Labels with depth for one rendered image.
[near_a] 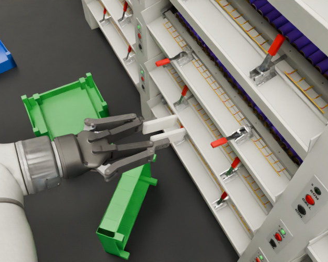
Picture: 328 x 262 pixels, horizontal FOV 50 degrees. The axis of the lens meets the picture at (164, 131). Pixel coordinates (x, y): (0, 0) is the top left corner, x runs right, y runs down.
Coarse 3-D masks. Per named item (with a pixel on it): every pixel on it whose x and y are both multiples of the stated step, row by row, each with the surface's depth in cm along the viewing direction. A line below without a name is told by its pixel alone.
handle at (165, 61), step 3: (180, 54) 89; (174, 57) 90; (177, 57) 90; (180, 57) 90; (162, 60) 89; (165, 60) 89; (168, 60) 89; (171, 60) 89; (174, 60) 90; (156, 63) 88; (159, 63) 88; (162, 63) 88; (165, 63) 89
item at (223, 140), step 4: (228, 136) 76; (232, 136) 76; (236, 136) 76; (216, 140) 75; (220, 140) 75; (224, 140) 75; (228, 140) 76; (212, 144) 75; (216, 144) 75; (220, 144) 75
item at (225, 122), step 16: (160, 0) 97; (144, 16) 98; (160, 16) 101; (160, 32) 98; (160, 48) 101; (176, 48) 94; (176, 64) 92; (192, 64) 91; (192, 80) 89; (208, 80) 87; (208, 96) 85; (240, 96) 83; (208, 112) 85; (224, 112) 82; (224, 128) 81; (256, 144) 77; (256, 160) 75; (272, 160) 75; (256, 176) 74; (272, 176) 73; (272, 192) 72
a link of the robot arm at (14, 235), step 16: (0, 208) 49; (16, 208) 51; (0, 224) 47; (16, 224) 49; (0, 240) 46; (16, 240) 47; (32, 240) 50; (0, 256) 44; (16, 256) 45; (32, 256) 48
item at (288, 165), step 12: (168, 12) 98; (180, 24) 94; (192, 48) 90; (204, 60) 87; (216, 72) 85; (228, 84) 83; (228, 96) 83; (228, 108) 82; (240, 108) 79; (240, 120) 79; (252, 120) 77; (264, 132) 75; (276, 144) 73; (276, 156) 73; (288, 156) 72; (288, 168) 71
